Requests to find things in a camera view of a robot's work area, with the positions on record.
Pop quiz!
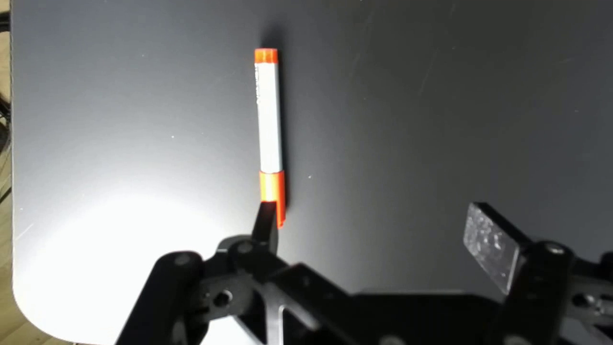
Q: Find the orange and white marker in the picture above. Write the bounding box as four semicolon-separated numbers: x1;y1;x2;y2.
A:
253;46;289;230

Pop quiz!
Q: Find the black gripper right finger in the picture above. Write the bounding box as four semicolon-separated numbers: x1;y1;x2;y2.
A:
461;201;613;345

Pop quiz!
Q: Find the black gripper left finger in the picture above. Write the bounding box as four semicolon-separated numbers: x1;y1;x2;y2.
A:
115;199;350;345

